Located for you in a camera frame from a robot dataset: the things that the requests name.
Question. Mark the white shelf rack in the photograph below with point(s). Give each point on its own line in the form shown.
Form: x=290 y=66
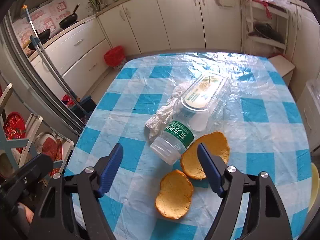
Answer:
x=277 y=17

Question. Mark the small white stool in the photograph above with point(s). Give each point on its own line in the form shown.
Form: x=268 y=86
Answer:
x=284 y=67

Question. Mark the long white tissue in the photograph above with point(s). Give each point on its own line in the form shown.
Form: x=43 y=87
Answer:
x=163 y=116

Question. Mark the large orange peel half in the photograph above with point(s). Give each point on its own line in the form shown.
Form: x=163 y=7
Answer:
x=216 y=143

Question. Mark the red trash bin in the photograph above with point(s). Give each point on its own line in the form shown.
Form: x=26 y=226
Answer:
x=115 y=58

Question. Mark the yellow trash bin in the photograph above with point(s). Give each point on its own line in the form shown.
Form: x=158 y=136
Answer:
x=314 y=186

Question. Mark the clear plastic water bottle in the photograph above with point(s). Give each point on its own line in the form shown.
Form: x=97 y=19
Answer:
x=194 y=115

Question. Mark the white chair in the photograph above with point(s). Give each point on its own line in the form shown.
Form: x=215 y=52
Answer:
x=21 y=139

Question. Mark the small orange peel piece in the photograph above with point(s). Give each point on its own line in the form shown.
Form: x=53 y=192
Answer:
x=175 y=195

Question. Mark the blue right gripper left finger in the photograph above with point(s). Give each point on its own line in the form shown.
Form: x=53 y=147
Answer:
x=111 y=164

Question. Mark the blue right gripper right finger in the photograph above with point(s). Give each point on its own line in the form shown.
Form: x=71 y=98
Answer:
x=211 y=169

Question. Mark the black pan on rack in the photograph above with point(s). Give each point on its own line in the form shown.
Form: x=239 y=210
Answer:
x=266 y=31

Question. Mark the black wok on stove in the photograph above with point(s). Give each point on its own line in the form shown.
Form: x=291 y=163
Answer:
x=69 y=20

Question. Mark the person's left hand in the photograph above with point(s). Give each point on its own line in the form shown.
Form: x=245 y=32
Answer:
x=28 y=214

